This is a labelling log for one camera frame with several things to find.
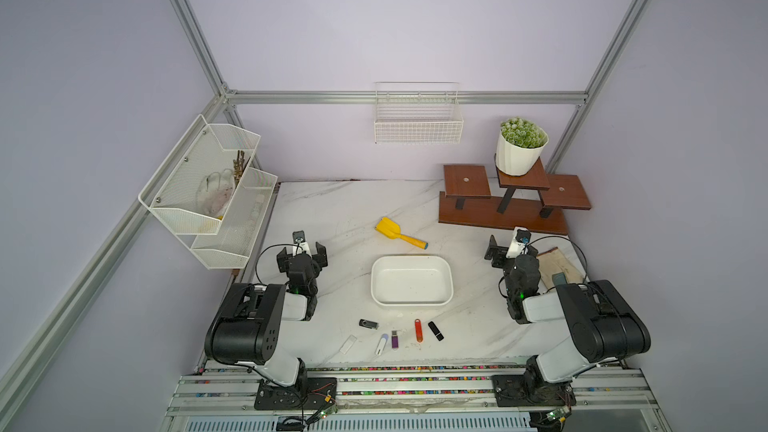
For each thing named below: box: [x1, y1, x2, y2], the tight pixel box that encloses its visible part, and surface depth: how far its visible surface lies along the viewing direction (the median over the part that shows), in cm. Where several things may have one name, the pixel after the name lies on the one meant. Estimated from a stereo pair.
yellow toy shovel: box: [374, 217, 429, 249], surface depth 109 cm
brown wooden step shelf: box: [438, 156, 592, 235], surface depth 104 cm
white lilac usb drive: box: [375, 333, 389, 356], surface depth 83 cm
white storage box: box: [371, 255, 454, 307], surface depth 93 cm
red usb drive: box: [414, 318, 423, 343], surface depth 85 cm
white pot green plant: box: [495, 117, 549, 176], surface depth 86 cm
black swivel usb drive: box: [359, 318, 380, 330], surface depth 86 cm
